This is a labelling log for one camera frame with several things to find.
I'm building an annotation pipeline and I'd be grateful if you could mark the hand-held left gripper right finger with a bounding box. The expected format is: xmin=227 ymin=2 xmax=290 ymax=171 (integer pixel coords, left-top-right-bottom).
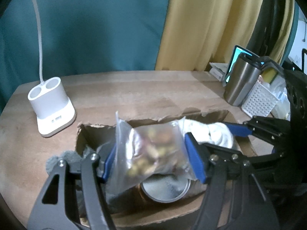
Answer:
xmin=184 ymin=132 xmax=281 ymax=230

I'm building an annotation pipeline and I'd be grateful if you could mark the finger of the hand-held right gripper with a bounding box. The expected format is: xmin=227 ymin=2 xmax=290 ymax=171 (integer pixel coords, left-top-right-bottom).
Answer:
xmin=225 ymin=116 xmax=291 ymax=147
xmin=203 ymin=142 xmax=286 ymax=166

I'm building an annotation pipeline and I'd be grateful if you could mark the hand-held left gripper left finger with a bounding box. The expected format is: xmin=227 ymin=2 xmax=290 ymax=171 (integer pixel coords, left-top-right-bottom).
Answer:
xmin=27 ymin=144 xmax=118 ymax=230

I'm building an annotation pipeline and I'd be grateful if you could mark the white sock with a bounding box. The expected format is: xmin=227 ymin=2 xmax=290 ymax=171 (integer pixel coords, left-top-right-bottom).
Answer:
xmin=183 ymin=118 xmax=234 ymax=149

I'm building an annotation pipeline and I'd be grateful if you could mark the grey sock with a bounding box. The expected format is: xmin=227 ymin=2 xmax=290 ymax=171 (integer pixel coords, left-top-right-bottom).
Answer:
xmin=45 ymin=146 xmax=127 ymax=218

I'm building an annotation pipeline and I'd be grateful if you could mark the clear zip bag of snacks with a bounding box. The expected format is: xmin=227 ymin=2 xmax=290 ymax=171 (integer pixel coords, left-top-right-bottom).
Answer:
xmin=106 ymin=111 xmax=199 ymax=198

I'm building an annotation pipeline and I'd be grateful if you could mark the red tin can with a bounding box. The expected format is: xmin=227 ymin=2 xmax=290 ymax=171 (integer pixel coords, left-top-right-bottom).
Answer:
xmin=139 ymin=175 xmax=191 ymax=203

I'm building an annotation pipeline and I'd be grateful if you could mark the cardboard box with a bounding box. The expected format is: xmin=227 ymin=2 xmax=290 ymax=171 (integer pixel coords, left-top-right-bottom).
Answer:
xmin=75 ymin=110 xmax=258 ymax=230

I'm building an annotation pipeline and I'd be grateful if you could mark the clear plastic bag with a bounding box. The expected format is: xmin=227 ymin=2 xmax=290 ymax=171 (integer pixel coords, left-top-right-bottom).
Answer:
xmin=269 ymin=77 xmax=291 ymax=120

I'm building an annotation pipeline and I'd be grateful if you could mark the white perforated basket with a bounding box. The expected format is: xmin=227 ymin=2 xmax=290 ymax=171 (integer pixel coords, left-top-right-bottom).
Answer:
xmin=241 ymin=80 xmax=280 ymax=118

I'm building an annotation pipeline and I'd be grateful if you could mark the yellow packet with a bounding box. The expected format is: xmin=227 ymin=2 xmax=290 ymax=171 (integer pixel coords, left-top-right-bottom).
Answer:
xmin=262 ymin=68 xmax=279 ymax=83

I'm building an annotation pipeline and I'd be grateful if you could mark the steel tumbler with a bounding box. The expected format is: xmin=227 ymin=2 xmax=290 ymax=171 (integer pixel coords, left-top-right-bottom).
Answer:
xmin=224 ymin=54 xmax=264 ymax=107

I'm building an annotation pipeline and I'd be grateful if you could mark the small white paper box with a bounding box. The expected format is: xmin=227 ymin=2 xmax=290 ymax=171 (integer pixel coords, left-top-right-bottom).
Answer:
xmin=209 ymin=62 xmax=232 ymax=81

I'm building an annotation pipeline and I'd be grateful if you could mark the white desk lamp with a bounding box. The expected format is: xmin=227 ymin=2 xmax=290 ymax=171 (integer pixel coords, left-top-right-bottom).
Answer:
xmin=27 ymin=0 xmax=77 ymax=138

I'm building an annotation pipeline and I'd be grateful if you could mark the tablet with lit screen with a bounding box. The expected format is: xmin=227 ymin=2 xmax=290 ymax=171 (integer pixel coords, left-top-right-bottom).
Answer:
xmin=223 ymin=45 xmax=261 ymax=87

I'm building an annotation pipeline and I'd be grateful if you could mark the yellow curtain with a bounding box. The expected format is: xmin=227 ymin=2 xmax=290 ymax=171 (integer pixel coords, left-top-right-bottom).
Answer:
xmin=155 ymin=0 xmax=267 ymax=72

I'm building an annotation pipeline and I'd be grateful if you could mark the teal curtain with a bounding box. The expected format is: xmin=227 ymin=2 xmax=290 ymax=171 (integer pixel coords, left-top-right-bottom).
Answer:
xmin=0 ymin=0 xmax=172 ymax=115

